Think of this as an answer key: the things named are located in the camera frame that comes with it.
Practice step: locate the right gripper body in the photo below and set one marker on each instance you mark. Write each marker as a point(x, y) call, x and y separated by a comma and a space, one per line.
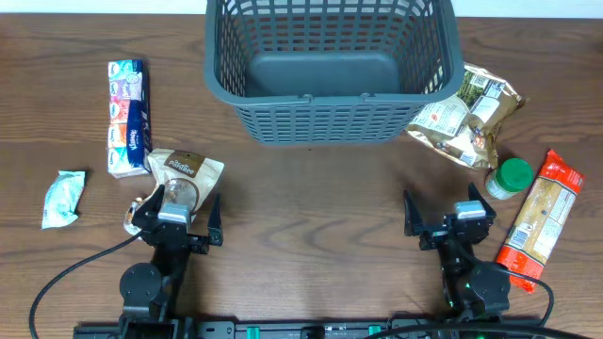
point(433, 239)

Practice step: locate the brown Pantree snack pouch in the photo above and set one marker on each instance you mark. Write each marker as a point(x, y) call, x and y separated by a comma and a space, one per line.
point(188, 179)

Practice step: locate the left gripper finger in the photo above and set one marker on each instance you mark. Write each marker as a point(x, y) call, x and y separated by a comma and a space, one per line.
point(146, 216)
point(214, 224)

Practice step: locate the Kleenex tissue multipack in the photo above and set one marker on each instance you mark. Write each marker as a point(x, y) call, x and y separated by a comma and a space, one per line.
point(129, 131)

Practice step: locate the grey plastic basket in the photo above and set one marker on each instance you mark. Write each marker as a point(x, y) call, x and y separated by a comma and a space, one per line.
point(330, 71)

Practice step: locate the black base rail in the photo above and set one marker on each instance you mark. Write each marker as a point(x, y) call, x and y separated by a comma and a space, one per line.
point(232, 330)

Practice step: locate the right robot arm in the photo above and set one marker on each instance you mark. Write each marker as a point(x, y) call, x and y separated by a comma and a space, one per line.
point(472, 288)

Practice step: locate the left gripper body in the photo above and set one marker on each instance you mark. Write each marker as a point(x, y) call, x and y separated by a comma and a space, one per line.
point(200, 245)

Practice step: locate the small teal tissue packet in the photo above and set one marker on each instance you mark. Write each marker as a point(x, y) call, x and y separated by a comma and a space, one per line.
point(62, 198)

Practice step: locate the green lid jar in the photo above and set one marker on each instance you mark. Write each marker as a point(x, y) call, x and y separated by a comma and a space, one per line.
point(510, 178)

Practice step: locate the orange pasta packet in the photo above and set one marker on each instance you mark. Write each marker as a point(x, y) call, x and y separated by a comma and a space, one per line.
point(541, 218)

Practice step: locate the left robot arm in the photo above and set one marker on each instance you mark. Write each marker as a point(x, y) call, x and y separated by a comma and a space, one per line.
point(150, 290)

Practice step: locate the gold coffee bag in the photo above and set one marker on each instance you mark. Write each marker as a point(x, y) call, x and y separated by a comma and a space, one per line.
point(464, 127)

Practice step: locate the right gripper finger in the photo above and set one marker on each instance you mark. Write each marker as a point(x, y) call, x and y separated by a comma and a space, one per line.
point(413, 222)
point(475, 195)

